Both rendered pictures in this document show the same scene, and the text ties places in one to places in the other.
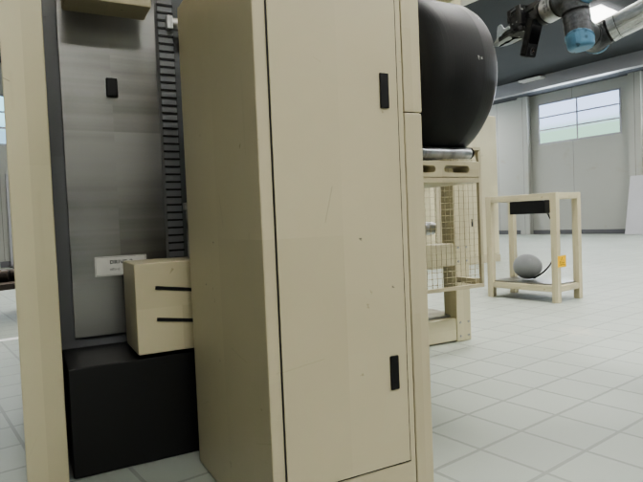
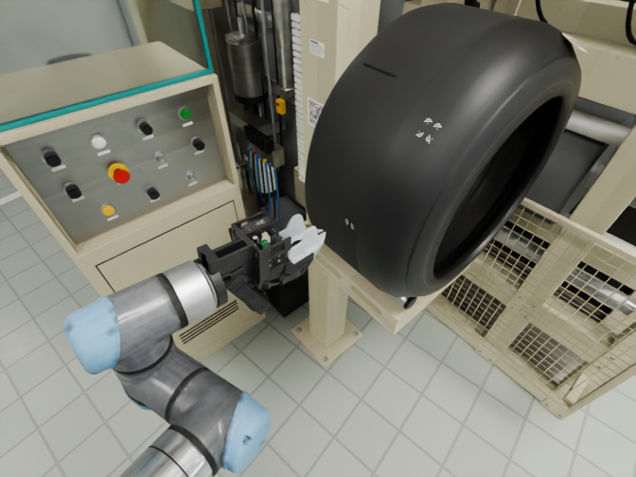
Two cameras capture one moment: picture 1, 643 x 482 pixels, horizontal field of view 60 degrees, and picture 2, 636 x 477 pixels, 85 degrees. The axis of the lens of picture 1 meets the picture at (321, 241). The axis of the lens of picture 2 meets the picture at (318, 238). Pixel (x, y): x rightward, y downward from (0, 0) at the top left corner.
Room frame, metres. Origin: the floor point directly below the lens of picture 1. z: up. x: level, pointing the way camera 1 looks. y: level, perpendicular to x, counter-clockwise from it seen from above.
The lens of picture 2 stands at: (1.80, -1.01, 1.64)
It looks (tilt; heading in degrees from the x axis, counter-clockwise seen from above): 46 degrees down; 77
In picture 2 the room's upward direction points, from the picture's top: straight up
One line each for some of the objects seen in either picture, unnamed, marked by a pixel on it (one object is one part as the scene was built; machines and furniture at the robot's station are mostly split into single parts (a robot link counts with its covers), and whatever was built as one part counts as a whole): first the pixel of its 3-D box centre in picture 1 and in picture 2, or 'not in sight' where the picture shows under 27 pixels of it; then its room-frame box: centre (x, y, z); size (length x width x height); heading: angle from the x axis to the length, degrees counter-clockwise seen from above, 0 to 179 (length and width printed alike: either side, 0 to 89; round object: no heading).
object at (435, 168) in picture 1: (433, 170); (359, 276); (2.06, -0.42, 0.83); 0.36 x 0.09 x 0.06; 118
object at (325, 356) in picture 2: not in sight; (326, 331); (2.04, -0.14, 0.01); 0.27 x 0.27 x 0.02; 28
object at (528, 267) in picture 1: (532, 246); not in sight; (4.32, -1.64, 0.40); 0.60 x 0.35 x 0.80; 37
